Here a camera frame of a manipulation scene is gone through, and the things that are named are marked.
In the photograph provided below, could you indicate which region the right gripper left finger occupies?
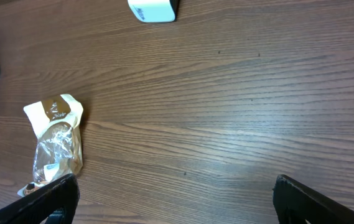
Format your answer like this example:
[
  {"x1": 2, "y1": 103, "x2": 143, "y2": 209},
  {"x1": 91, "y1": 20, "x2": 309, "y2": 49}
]
[{"x1": 0, "y1": 174, "x2": 80, "y2": 224}]

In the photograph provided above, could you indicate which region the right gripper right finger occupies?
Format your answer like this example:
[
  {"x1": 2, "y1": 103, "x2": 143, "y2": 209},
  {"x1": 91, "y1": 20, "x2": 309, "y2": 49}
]
[{"x1": 272, "y1": 175, "x2": 354, "y2": 224}]

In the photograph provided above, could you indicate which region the beige brown cookie bag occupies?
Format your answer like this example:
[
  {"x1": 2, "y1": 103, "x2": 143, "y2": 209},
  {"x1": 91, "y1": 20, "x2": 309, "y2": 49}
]
[{"x1": 17, "y1": 94, "x2": 83, "y2": 197}]

